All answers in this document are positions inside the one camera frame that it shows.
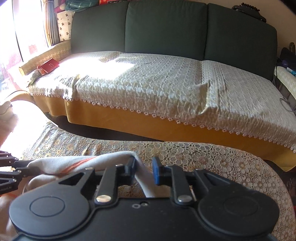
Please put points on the cream quilted sofa cover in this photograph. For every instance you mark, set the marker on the cream quilted sofa cover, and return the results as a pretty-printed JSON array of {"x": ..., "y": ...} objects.
[{"x": 167, "y": 98}]

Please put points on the dark green sofa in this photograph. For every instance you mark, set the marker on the dark green sofa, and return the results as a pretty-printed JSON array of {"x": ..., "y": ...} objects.
[{"x": 180, "y": 28}]

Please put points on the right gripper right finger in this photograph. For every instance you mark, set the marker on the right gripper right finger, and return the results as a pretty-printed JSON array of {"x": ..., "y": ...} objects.
[{"x": 178, "y": 180}]

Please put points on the striped curtain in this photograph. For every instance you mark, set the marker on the striped curtain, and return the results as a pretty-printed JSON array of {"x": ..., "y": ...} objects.
[{"x": 50, "y": 23}]

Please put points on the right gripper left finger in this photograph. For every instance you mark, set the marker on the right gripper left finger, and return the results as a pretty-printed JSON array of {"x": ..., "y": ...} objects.
[{"x": 112, "y": 178}]

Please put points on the cream patterned cushion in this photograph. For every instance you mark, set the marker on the cream patterned cushion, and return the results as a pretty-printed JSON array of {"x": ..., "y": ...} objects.
[{"x": 64, "y": 20}]

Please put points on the floral lace table cover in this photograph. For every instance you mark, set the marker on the floral lace table cover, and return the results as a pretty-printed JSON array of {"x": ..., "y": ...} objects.
[{"x": 69, "y": 152}]

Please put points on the green plaid cloth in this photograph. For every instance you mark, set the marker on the green plaid cloth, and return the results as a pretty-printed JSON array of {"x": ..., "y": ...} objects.
[{"x": 80, "y": 5}]

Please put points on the side table with cream cloth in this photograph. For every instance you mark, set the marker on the side table with cream cloth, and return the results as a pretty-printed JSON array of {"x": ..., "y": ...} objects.
[{"x": 286, "y": 81}]

